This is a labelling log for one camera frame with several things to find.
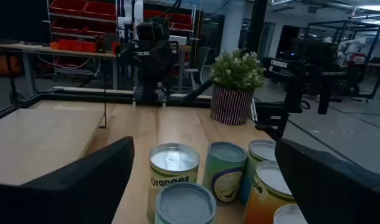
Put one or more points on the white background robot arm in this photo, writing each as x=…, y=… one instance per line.
x=352, y=45

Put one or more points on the black framed robot cell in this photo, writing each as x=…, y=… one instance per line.
x=342, y=62

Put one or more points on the wooden shelf with black frame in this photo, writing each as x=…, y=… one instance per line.
x=37, y=140

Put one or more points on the artificial plant in striped pot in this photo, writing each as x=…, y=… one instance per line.
x=230, y=105

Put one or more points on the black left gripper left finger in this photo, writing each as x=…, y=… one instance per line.
x=68, y=196

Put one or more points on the oranges label can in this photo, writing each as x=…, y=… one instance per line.
x=171, y=161

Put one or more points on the red-orange label can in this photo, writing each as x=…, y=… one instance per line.
x=288, y=216

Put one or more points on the black metal table frame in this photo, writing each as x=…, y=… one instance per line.
x=84, y=96

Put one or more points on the storage rack with red bins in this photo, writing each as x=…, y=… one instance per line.
x=84, y=18

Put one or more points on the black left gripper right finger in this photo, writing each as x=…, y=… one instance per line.
x=339, y=193

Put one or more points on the black Trossen-branded robot arm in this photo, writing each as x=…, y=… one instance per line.
x=282, y=67

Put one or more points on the long wooden workbench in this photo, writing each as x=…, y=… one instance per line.
x=53, y=51

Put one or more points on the black rig upright post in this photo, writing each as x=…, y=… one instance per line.
x=257, y=25

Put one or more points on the green chicken soup can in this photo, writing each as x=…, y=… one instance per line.
x=224, y=174

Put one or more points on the orange pineapple label can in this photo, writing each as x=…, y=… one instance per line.
x=264, y=199

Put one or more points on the blue cherries label can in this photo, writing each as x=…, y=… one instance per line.
x=261, y=149

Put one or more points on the row of orange bins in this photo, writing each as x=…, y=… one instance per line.
x=74, y=46

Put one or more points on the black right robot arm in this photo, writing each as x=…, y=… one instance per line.
x=152, y=62

